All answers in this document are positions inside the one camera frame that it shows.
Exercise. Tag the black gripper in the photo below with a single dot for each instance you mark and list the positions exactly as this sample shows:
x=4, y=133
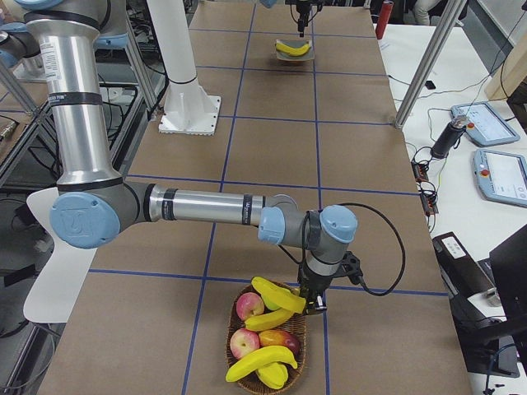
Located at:
x=314, y=284
x=301, y=14

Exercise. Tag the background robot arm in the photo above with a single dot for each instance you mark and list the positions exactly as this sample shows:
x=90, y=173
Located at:
x=17, y=43

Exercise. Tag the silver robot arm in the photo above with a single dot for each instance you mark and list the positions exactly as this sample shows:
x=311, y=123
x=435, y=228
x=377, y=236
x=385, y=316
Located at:
x=95, y=204

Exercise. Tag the woven wicker basket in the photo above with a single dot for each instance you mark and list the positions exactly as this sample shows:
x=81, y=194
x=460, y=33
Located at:
x=296, y=326

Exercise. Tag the grey square plate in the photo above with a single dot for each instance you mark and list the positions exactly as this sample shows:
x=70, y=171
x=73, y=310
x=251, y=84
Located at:
x=306, y=58

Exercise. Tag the green yellow pear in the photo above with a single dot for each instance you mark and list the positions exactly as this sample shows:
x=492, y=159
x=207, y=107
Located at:
x=270, y=305

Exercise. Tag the yellow banana under pear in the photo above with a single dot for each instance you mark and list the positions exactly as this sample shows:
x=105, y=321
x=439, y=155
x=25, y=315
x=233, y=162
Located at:
x=268, y=321

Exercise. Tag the red yellow mango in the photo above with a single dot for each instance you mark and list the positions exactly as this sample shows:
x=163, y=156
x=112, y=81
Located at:
x=277, y=337

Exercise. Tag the front large yellow banana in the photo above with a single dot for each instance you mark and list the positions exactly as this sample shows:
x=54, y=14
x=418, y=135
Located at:
x=258, y=359

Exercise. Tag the red apple upper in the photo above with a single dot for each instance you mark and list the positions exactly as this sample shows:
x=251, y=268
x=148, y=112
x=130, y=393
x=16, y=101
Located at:
x=249, y=305

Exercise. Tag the red apple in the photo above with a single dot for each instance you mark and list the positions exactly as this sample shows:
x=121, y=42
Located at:
x=249, y=305
x=243, y=342

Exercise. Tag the red apple lower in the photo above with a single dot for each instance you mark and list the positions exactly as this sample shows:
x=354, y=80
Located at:
x=243, y=342

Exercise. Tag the red cylinder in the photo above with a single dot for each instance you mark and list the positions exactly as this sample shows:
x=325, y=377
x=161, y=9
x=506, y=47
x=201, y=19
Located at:
x=383, y=18

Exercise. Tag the black box with label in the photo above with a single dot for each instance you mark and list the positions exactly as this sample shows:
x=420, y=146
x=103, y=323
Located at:
x=465, y=275

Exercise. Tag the small electronics board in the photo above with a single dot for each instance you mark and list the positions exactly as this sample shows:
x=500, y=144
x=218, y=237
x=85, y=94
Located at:
x=420, y=172

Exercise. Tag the black cylinder device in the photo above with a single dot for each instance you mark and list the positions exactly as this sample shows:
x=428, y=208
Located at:
x=451, y=133

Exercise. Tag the black monitor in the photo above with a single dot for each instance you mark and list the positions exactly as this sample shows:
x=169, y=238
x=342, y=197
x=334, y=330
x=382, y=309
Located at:
x=508, y=264

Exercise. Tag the upper teach pendant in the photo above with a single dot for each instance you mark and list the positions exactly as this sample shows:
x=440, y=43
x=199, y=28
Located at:
x=489, y=127

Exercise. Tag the teach pendant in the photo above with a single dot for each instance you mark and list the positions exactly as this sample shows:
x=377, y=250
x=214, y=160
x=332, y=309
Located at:
x=489, y=127
x=500, y=176

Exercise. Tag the lower teach pendant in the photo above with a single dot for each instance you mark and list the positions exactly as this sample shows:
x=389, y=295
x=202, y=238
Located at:
x=500, y=176

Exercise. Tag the white chair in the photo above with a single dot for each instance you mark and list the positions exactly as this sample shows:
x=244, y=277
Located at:
x=54, y=293

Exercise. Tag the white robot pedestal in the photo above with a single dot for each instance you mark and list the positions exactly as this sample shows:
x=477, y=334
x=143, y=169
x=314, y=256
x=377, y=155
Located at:
x=187, y=109

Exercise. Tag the aluminium frame post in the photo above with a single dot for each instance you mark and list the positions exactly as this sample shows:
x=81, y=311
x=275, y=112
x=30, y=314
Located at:
x=438, y=39

